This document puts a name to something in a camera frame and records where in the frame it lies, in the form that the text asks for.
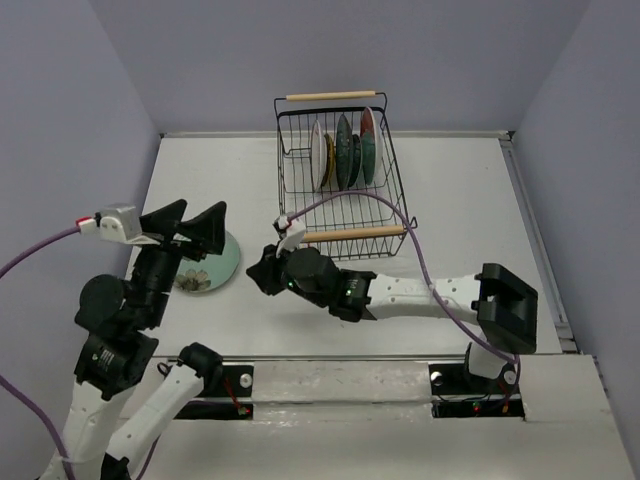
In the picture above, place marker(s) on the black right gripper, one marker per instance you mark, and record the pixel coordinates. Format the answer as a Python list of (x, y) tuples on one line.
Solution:
[(264, 269)]

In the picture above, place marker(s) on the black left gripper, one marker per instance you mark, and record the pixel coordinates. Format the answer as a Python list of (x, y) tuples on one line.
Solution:
[(209, 226)]

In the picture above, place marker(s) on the white plate orange sunburst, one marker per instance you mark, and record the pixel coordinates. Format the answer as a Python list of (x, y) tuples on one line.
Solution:
[(318, 156)]

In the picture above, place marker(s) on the yellow brown rimmed plate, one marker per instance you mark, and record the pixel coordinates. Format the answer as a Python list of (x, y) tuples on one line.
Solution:
[(330, 159)]

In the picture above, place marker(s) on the large dark teal plate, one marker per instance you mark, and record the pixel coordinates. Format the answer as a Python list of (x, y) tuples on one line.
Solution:
[(344, 152)]

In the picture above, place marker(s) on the red teal flower plate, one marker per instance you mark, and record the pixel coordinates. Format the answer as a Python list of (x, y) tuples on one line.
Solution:
[(371, 146)]

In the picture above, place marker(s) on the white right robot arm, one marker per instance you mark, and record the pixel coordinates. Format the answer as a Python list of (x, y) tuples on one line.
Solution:
[(495, 308)]

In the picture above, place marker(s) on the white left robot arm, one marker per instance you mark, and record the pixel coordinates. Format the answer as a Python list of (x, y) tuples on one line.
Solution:
[(117, 315)]

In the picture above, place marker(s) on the pale green plate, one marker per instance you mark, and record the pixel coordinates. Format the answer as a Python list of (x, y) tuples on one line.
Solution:
[(212, 272)]

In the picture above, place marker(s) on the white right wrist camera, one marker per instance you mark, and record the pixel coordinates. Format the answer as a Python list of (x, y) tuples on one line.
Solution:
[(291, 233)]

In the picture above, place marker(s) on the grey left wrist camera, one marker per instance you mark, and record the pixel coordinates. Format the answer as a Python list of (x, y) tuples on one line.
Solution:
[(118, 223)]

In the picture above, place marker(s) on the black wire dish rack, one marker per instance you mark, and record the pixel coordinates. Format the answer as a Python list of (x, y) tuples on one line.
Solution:
[(361, 222)]

